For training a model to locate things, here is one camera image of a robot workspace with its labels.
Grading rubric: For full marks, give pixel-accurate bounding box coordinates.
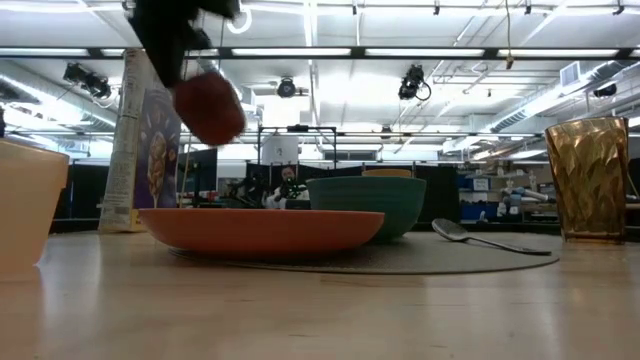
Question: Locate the metal spoon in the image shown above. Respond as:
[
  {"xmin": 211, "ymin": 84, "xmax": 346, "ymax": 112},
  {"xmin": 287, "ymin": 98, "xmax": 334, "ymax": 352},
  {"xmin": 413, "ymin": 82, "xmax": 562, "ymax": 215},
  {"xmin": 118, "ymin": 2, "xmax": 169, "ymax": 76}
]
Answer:
[{"xmin": 431, "ymin": 217, "xmax": 554, "ymax": 257}]

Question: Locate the black monitor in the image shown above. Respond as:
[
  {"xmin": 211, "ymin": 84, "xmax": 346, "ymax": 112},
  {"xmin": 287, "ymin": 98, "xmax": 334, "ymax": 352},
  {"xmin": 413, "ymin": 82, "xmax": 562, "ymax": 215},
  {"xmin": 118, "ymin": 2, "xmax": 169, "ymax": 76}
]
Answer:
[{"xmin": 179, "ymin": 148, "xmax": 219, "ymax": 194}]

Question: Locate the hanging yellow cable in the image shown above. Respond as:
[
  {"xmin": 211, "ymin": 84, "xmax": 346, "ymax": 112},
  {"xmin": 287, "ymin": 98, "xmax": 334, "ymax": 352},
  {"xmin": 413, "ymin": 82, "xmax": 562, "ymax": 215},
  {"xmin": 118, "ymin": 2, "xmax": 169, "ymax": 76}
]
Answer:
[{"xmin": 179, "ymin": 144, "xmax": 194, "ymax": 206}]

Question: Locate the person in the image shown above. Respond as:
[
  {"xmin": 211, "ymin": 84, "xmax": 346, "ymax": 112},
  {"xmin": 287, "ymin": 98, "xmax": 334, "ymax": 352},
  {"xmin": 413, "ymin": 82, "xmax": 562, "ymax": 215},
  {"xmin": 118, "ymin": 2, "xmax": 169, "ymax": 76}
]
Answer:
[{"xmin": 264, "ymin": 165, "xmax": 311, "ymax": 210}]

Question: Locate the tan cereal heap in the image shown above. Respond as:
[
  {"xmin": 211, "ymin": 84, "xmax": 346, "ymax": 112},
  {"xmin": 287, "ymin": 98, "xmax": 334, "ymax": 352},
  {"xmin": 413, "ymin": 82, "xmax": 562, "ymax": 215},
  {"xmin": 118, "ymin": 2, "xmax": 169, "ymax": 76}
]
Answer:
[{"xmin": 361, "ymin": 168, "xmax": 414, "ymax": 178}]

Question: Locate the black ceiling camera with cable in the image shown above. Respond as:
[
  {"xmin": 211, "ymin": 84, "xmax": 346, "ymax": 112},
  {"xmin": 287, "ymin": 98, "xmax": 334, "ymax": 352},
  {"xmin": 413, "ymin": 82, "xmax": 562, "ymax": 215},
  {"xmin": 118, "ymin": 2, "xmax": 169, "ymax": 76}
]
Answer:
[{"xmin": 398, "ymin": 63, "xmax": 432, "ymax": 101}]

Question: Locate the blue storage bin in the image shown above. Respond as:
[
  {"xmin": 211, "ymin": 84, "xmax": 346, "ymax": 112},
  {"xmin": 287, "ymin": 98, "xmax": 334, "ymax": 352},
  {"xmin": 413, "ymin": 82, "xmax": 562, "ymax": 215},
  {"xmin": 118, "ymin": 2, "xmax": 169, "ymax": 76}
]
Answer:
[{"xmin": 459, "ymin": 202, "xmax": 499, "ymax": 221}]

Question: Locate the round black ceiling camera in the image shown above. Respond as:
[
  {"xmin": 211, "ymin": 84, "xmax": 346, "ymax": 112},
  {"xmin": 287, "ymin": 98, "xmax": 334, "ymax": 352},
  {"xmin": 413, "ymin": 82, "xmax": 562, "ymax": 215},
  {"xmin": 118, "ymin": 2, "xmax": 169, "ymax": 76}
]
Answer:
[{"xmin": 276, "ymin": 77, "xmax": 297, "ymax": 99}]

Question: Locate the hanging cable with connector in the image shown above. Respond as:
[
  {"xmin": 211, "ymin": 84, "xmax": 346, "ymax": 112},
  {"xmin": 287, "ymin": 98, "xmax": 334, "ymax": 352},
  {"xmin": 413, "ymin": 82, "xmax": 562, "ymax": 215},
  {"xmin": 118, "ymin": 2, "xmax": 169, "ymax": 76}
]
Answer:
[{"xmin": 503, "ymin": 0, "xmax": 516, "ymax": 70}]

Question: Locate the grey round placemat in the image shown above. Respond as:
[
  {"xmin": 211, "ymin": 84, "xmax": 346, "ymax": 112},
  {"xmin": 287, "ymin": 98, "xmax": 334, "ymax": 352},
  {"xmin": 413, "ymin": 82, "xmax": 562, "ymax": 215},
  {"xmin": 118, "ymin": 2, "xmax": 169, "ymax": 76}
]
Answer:
[{"xmin": 169, "ymin": 230, "xmax": 561, "ymax": 276}]

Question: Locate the teal bowl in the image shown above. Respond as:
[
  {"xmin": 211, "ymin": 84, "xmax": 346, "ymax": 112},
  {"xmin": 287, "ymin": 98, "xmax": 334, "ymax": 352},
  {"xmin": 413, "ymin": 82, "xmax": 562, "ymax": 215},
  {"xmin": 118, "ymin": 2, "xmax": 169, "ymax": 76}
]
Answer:
[{"xmin": 306, "ymin": 175, "xmax": 429, "ymax": 245}]

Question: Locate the orange plate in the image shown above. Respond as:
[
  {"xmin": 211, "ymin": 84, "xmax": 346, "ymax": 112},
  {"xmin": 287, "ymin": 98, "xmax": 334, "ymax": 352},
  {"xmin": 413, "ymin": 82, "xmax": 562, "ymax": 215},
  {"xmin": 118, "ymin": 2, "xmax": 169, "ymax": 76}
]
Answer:
[{"xmin": 137, "ymin": 207, "xmax": 386, "ymax": 259}]

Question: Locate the red yellow apple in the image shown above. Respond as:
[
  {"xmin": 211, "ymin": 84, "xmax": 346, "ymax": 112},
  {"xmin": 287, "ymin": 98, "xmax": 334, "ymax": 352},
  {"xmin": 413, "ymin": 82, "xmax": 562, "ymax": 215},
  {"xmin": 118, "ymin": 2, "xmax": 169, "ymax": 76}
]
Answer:
[{"xmin": 172, "ymin": 71, "xmax": 247, "ymax": 147}]

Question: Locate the black metal stand frame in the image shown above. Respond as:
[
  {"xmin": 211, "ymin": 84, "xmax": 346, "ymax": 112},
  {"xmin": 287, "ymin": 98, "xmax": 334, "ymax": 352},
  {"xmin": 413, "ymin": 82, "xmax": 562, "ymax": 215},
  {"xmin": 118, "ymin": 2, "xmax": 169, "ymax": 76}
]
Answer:
[{"xmin": 257, "ymin": 124, "xmax": 338, "ymax": 171}]

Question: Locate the purple cereal box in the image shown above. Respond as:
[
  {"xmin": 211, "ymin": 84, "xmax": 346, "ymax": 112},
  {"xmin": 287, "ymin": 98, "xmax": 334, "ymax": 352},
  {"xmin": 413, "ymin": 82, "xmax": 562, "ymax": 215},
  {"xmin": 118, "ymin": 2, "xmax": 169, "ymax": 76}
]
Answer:
[{"xmin": 98, "ymin": 48, "xmax": 182, "ymax": 234}]

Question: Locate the black ceiling light rig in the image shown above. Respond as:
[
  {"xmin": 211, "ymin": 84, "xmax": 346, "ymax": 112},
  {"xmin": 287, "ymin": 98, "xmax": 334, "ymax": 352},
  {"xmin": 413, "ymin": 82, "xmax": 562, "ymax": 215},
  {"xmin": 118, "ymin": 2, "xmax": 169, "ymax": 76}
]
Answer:
[{"xmin": 62, "ymin": 62, "xmax": 112, "ymax": 100}]

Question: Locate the amber textured glass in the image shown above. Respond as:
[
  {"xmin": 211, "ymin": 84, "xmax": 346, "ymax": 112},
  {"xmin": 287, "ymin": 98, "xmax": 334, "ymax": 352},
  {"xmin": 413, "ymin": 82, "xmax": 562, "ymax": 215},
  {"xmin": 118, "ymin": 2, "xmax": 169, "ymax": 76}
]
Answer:
[{"xmin": 544, "ymin": 116, "xmax": 630, "ymax": 245}]

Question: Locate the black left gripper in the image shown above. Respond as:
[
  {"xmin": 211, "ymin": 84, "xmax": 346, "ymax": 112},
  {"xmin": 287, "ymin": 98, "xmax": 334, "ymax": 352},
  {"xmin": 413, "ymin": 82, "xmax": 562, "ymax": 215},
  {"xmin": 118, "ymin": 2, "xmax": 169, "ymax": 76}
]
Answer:
[{"xmin": 127, "ymin": 0, "xmax": 241, "ymax": 89}]

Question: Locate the pale orange cup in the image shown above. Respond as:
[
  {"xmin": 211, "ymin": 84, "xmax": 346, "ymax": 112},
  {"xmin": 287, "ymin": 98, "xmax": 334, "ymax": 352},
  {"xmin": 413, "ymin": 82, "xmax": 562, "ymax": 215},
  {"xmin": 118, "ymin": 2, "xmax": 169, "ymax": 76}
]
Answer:
[{"xmin": 0, "ymin": 138, "xmax": 70, "ymax": 274}]

